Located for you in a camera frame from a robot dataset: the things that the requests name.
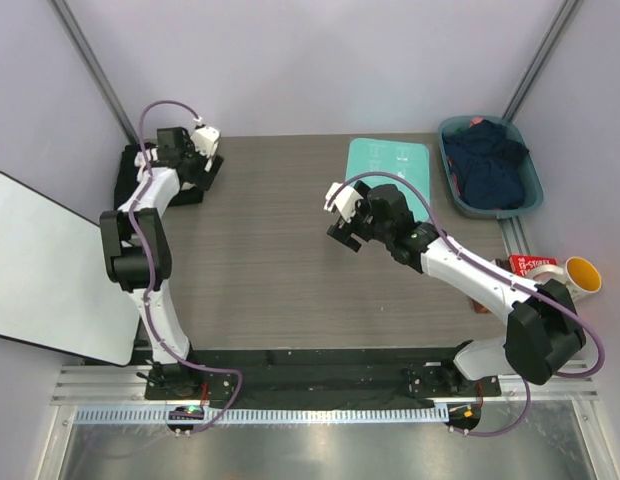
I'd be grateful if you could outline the white printed t shirt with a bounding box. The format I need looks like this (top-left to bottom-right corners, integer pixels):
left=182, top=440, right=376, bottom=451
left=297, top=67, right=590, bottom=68
left=134, top=143, right=196, bottom=191

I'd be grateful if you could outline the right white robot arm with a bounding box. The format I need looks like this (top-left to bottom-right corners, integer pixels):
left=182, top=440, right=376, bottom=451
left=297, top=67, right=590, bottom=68
left=324, top=181, right=586, bottom=395

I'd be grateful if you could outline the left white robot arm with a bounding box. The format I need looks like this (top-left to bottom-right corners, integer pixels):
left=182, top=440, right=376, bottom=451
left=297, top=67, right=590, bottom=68
left=99, top=123, right=224, bottom=399

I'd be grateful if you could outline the red book stack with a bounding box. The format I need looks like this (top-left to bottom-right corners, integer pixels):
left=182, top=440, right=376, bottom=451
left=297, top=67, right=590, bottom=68
left=492, top=254, right=557, bottom=277

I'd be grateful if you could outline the folded black t shirt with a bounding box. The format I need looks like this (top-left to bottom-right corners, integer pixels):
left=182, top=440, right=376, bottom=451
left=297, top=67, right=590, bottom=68
left=113, top=144, right=224, bottom=209

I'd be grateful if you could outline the teal folding board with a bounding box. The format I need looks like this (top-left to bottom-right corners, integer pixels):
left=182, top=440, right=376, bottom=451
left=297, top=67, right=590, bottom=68
left=345, top=138, right=430, bottom=203

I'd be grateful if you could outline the dark blue clothes pile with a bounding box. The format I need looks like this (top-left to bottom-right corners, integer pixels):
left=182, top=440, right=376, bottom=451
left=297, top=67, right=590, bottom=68
left=443, top=117, right=529, bottom=210

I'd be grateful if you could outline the teal plastic basket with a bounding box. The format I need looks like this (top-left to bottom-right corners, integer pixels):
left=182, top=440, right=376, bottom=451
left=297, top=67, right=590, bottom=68
left=438, top=115, right=544, bottom=220

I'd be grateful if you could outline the white board panel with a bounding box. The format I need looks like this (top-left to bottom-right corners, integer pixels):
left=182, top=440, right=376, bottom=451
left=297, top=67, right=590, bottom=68
left=0, top=172, right=139, bottom=366

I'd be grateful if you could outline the white yellow floral mug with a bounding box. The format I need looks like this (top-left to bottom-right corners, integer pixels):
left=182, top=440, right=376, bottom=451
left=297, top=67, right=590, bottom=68
left=526, top=256, right=602, bottom=303

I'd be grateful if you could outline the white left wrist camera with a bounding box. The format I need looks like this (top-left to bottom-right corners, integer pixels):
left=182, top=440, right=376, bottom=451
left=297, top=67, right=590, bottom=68
left=190, top=117, right=221, bottom=172

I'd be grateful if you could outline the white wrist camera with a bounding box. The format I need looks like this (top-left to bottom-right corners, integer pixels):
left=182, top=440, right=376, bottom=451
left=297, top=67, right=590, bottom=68
left=323, top=182, right=363, bottom=223
left=190, top=117, right=221, bottom=172

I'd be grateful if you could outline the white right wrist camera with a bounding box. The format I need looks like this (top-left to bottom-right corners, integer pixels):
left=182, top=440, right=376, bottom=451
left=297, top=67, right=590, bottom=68
left=323, top=182, right=363, bottom=223

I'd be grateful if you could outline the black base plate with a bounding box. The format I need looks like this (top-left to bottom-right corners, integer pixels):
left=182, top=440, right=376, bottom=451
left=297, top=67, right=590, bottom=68
left=132, top=347, right=514, bottom=411

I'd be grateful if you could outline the aluminium rail frame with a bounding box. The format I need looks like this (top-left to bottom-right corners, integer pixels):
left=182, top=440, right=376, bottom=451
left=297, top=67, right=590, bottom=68
left=37, top=214, right=606, bottom=480

